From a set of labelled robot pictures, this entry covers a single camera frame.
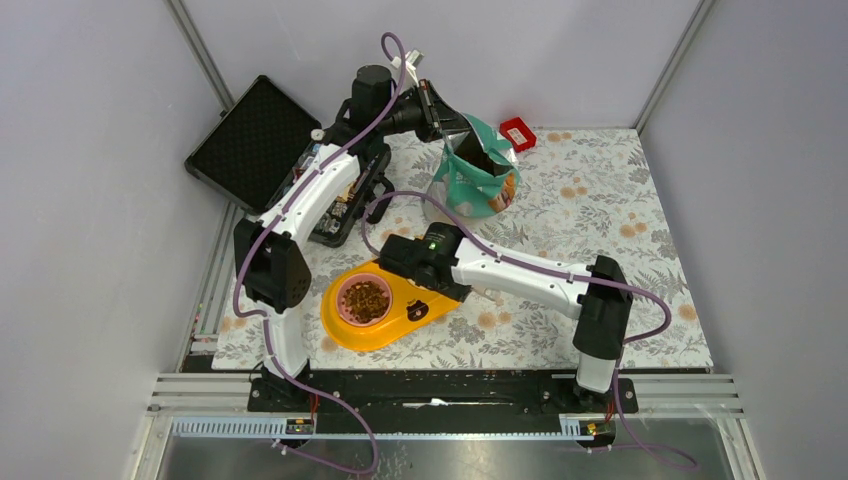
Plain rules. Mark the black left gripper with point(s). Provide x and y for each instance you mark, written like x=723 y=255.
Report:
x=436 y=117

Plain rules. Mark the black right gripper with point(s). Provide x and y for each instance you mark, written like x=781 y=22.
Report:
x=458 y=293

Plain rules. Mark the green dog food bag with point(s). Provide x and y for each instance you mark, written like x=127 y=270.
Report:
x=477 y=176

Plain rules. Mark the clear plastic scoop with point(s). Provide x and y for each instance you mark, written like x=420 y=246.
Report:
x=491 y=295

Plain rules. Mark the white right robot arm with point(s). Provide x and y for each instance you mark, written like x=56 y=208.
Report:
x=596 y=296

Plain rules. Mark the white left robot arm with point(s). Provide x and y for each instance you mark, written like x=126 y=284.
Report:
x=271 y=268

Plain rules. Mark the yellow double pet bowl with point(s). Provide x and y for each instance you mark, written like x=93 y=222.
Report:
x=368 y=308

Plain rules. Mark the small red box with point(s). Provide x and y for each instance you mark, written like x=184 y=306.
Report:
x=518 y=133

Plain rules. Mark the floral table mat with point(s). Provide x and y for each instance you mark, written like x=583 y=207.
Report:
x=583 y=193

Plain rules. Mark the black poker chip case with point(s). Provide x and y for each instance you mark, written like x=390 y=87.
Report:
x=263 y=144

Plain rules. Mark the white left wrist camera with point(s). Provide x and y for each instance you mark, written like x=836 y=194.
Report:
x=412 y=61

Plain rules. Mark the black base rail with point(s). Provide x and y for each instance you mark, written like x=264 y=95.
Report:
x=431 y=401

